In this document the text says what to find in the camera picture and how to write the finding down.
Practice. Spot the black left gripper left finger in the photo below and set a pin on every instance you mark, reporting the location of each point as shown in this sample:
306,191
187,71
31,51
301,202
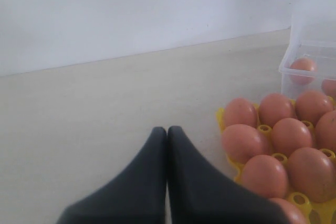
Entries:
136,195

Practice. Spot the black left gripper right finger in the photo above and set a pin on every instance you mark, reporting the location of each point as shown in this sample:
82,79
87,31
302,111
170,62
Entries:
199,193

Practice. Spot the brown egg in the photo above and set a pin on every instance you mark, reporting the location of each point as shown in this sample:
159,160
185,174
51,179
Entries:
275,107
329,88
311,105
312,173
290,134
293,214
325,131
240,111
304,64
243,142
265,176

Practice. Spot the yellow plastic egg tray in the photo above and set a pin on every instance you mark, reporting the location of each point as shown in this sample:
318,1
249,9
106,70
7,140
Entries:
314,212

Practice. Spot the clear plastic container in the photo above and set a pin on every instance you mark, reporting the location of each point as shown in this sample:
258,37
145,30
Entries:
314,38

